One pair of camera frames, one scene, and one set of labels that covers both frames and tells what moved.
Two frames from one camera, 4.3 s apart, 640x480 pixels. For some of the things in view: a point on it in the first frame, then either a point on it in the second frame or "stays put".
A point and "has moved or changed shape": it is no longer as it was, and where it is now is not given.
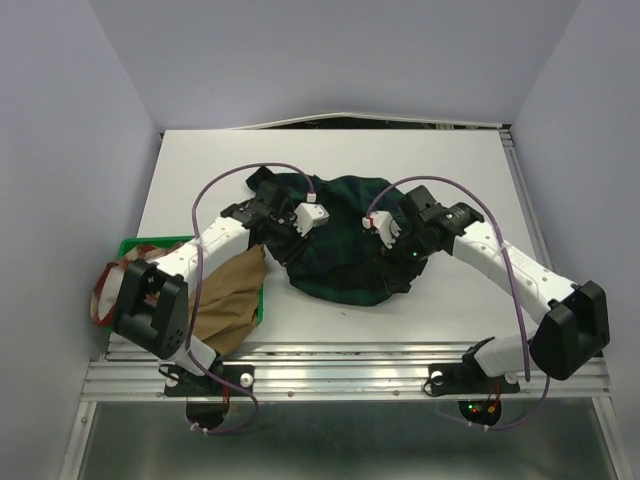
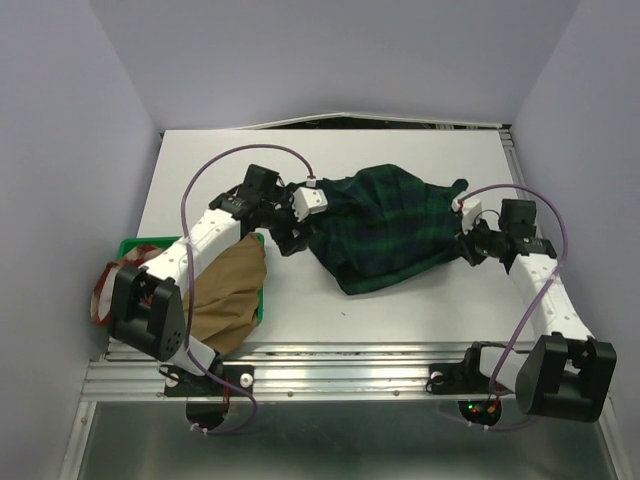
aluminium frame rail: x=331 y=372 stays put
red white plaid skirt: x=105 y=298 stays put
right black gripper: x=415 y=268 -> x=464 y=246
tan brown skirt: x=228 y=300 stays put
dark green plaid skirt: x=341 y=260 has moved or changed shape
